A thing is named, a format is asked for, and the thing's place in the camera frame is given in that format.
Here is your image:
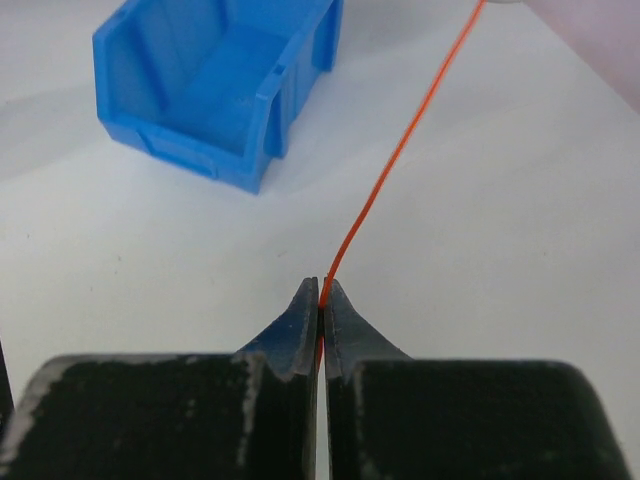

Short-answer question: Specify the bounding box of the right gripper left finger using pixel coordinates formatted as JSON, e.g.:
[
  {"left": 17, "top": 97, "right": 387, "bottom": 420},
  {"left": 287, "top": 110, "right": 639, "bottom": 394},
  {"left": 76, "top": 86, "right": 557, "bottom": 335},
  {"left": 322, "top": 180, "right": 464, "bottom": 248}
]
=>
[{"left": 1, "top": 278, "right": 319, "bottom": 479}]

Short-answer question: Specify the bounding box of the thin red wire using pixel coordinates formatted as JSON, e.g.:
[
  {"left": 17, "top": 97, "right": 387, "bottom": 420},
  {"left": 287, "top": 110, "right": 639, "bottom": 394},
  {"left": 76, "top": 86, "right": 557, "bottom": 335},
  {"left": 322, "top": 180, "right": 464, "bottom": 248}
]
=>
[{"left": 317, "top": 0, "right": 488, "bottom": 371}]

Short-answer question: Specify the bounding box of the blue plastic bin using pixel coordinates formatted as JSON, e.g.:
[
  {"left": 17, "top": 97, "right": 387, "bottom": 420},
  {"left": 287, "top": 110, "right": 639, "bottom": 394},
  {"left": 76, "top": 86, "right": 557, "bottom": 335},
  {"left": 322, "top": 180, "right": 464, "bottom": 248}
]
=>
[{"left": 92, "top": 0, "right": 343, "bottom": 193}]

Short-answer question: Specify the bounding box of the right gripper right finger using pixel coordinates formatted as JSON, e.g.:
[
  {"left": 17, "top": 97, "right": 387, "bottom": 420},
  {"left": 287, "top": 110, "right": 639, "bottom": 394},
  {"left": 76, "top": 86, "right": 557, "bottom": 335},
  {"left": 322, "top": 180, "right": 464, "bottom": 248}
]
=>
[{"left": 323, "top": 281, "right": 631, "bottom": 479}]

